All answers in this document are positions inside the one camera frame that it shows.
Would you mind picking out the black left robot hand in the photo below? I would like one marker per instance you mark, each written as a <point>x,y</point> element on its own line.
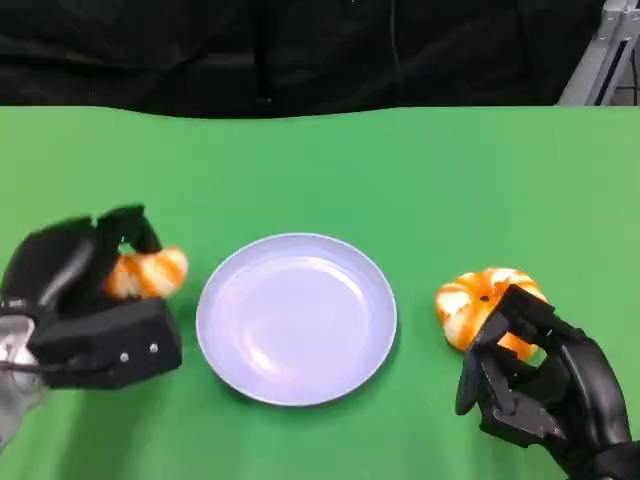
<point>55,265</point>

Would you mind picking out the black curtain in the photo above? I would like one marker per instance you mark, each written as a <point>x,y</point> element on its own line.
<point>150,50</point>

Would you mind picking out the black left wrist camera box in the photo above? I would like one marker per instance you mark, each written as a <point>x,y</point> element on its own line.
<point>115,340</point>

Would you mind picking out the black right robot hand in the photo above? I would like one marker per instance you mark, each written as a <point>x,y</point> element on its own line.
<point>575,390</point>

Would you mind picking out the orange white toy bread roll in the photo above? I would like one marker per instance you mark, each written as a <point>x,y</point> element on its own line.
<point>150,275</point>
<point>465,310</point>

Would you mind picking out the green table cloth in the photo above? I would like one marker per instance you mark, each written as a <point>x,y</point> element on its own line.
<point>350,170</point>

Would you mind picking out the lilac plate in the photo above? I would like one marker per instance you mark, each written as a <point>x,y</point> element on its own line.
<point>295,320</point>

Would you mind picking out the aluminium frame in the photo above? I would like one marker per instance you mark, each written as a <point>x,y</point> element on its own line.
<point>600,65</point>

